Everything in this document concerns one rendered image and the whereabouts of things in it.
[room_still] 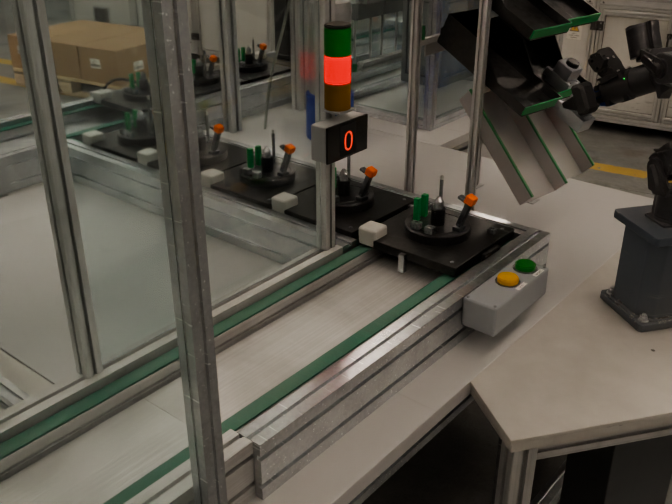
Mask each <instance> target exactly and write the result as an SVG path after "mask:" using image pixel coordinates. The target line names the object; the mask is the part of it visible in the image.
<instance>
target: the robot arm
mask: <svg viewBox="0 0 672 504"><path fill-rule="evenodd" d="M625 33H626V38H627V44H628V50H629V56H630V60H634V59H636V62H642V63H643V64H642V65H639V66H636V67H633V68H631V67H630V66H629V67H628V68H627V69H625V68H624V66H623V64H622V62H621V60H620V59H619V58H618V56H617V55H616V54H615V52H614V51H613V50H612V49H611V48H610V47H606V48H602V49H599V50H598V51H597V52H596V53H594V54H591V55H590V58H589V59H588V63H589V65H590V67H591V68H592V70H593V71H594V72H597V74H598V75H599V76H600V77H601V78H599V79H597V82H598V85H597V86H594V89H593V86H592V83H590V82H588V81H586V82H582V83H579V84H576V85H573V86H572V87H571V91H572V94H573V96H572V97H571V98H569V99H568V100H566V101H565V102H563V103H562V105H563V108H565V109H570V110H575V111H577V112H578V114H579V115H580V116H583V115H586V114H590V113H593V112H595V111H596V110H597V109H598V107H599V106H606V107H607V106H612V105H615V104H617V103H620V102H621V103H623V102H626V101H629V100H632V99H635V98H636V97H640V96H643V95H646V94H649V93H653V92H656V94H657V98H658V99H669V98H670V96H671V94H672V85H671V84H670V83H672V47H665V48H662V42H661V36H660V26H659V20H649V21H647V22H644V23H639V24H636V25H630V26H628V27H627V28H626V29H625ZM653 150H654V151H655V152H654V153H652V154H651V155H650V157H649V161H648V163H647V178H648V189H649V190H651V191H652V193H653V194H655V195H654V200H653V206H652V212H648V213H645V216H646V217H647V218H649V219H650V220H652V221H653V222H655V223H656V224H658V225H659V226H661V227H662V228H672V183H669V182H668V181H672V142H668V143H666V144H664V145H663V146H662V147H660V148H655V149H653Z"/></svg>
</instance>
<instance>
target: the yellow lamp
mask: <svg viewBox="0 0 672 504"><path fill-rule="evenodd" d="M324 108H325V109H326V110H328V111H334V112H341V111H347V110H349V109H350V108H351V82H350V83H348V84H344V85H331V84H327V83H324Z"/></svg>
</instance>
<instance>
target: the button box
mask: <svg viewBox="0 0 672 504"><path fill-rule="evenodd" d="M519 259H520V258H517V259H516V260H514V261H513V262H512V263H510V264H509V265H507V266H506V267H505V268H503V269H502V270H501V271H499V272H498V273H497V274H495V275H494V276H492V277H491V278H490V279H488V280H487V281H486V282H484V283H483V284H482V285H480V286H479V287H478V288H476V289H475V290H473V291H472V292H471V293H469V294H468V295H467V296H465V297H464V299H463V310H462V322H461V323H462V325H464V326H467V327H469V328H472V329H474V330H477V331H479V332H482V333H485V334H487V335H490V336H492V337H494V336H495V335H496V334H498V333H499V332H500V331H501V330H502V329H504V328H505V327H506V326H507V325H508V324H509V323H511V322H512V321H513V320H514V319H515V318H517V317H518V316H519V315H520V314H521V313H523V312H524V311H525V310H526V309H527V308H528V307H530V306H531V305H532V304H533V303H534V302H536V301H537V300H538V299H539V298H540V297H542V296H543V295H544V294H545V292H546V285H547V278H548V270H549V269H548V268H547V267H545V266H541V265H538V264H536V269H535V271H533V272H521V271H518V270H517V269H516V268H515V262H516V261H517V260H519ZM501 272H512V273H515V274H516V275H517V276H518V277H519V282H518V284H517V285H514V286H506V285H502V284H500V283H499V282H498V281H497V276H498V274H500V273H501Z"/></svg>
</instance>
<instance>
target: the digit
mask: <svg viewBox="0 0 672 504"><path fill-rule="evenodd" d="M355 151H356V121H355V122H352V123H349V124H347V125H344V126H341V127H340V157H343V156H345V155H347V154H350V153H352V152H355Z"/></svg>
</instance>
